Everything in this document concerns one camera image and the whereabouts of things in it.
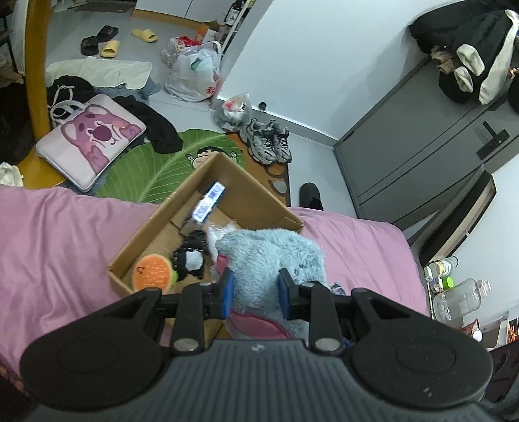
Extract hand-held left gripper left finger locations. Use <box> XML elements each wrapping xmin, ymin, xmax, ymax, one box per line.
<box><xmin>103</xmin><ymin>270</ymin><xmax>236</xmax><ymax>354</ymax></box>

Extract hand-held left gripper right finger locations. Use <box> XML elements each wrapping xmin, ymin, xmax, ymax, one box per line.
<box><xmin>279</xmin><ymin>268</ymin><xmax>412</xmax><ymax>354</ymax></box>

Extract grey and pink plush toy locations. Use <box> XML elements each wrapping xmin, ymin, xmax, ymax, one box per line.
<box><xmin>215</xmin><ymin>228</ymin><xmax>327</xmax><ymax>342</ymax></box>

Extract clear plastic bag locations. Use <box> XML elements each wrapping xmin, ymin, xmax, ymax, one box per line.
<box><xmin>206</xmin><ymin>220</ymin><xmax>241</xmax><ymax>261</ymax></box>

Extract black and white toy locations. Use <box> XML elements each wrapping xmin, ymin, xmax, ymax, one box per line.
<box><xmin>172</xmin><ymin>229</ymin><xmax>208</xmax><ymax>280</ymax></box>

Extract orange burger plush toy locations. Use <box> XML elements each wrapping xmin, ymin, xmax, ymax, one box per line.
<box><xmin>132</xmin><ymin>254</ymin><xmax>179</xmax><ymax>293</ymax></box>

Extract blue tissue packet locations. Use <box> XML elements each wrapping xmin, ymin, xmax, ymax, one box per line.
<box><xmin>191</xmin><ymin>181</ymin><xmax>226</xmax><ymax>223</ymax></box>

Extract brown cardboard box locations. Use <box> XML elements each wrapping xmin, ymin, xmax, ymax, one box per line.
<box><xmin>107</xmin><ymin>152</ymin><xmax>305</xmax><ymax>349</ymax></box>

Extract black shoe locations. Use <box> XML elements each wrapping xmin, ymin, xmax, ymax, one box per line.
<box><xmin>298</xmin><ymin>182</ymin><xmax>324</xmax><ymax>211</ymax></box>

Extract green leaf rug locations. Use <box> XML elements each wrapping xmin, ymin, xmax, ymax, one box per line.
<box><xmin>94</xmin><ymin>129</ymin><xmax>247</xmax><ymax>204</ymax></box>

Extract grey sneaker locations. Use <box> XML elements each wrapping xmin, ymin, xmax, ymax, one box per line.
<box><xmin>265</xmin><ymin>120</ymin><xmax>293</xmax><ymax>164</ymax></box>
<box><xmin>239</xmin><ymin>119</ymin><xmax>277</xmax><ymax>166</ymax></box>

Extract clear plastic water jug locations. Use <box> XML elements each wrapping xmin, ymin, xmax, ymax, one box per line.
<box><xmin>431</xmin><ymin>278</ymin><xmax>492</xmax><ymax>324</ymax></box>

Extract pink bed sheet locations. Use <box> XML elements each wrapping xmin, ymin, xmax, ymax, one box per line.
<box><xmin>0</xmin><ymin>186</ymin><xmax>431</xmax><ymax>382</ymax></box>

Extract clear bag of trash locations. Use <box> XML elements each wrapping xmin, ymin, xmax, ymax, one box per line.
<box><xmin>213</xmin><ymin>93</ymin><xmax>251</xmax><ymax>133</ymax></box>

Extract black framed board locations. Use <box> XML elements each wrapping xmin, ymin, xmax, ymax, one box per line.
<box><xmin>417</xmin><ymin>176</ymin><xmax>498</xmax><ymax>267</ymax></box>

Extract grey door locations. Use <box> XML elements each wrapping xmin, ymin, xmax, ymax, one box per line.
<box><xmin>333</xmin><ymin>52</ymin><xmax>519</xmax><ymax>230</ymax></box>

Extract pink bear laptop bag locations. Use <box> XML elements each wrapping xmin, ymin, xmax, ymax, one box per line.
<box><xmin>35</xmin><ymin>93</ymin><xmax>147</xmax><ymax>193</ymax></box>

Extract white plastic shopping bag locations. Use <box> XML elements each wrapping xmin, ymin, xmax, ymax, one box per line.
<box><xmin>164</xmin><ymin>41</ymin><xmax>224</xmax><ymax>103</ymax></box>

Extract white towel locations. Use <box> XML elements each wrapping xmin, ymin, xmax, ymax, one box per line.
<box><xmin>45</xmin><ymin>57</ymin><xmax>153</xmax><ymax>90</ymax></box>

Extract small open cardboard carton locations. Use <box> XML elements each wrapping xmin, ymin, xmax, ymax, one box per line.
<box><xmin>194</xmin><ymin>21</ymin><xmax>220</xmax><ymax>43</ymax></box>

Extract white table yellow legs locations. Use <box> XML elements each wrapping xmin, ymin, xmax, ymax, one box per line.
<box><xmin>18</xmin><ymin>0</ymin><xmax>67</xmax><ymax>188</ymax></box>

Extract black and cream hanging clothes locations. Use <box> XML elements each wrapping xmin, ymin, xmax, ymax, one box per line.
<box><xmin>408</xmin><ymin>7</ymin><xmax>519</xmax><ymax>106</ymax></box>

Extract black clothes with white strings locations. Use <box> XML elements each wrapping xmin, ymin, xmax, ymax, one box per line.
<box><xmin>46</xmin><ymin>75</ymin><xmax>184</xmax><ymax>155</ymax></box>

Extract black door handle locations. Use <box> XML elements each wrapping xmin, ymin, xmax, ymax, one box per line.
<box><xmin>476</xmin><ymin>120</ymin><xmax>510</xmax><ymax>159</ymax></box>

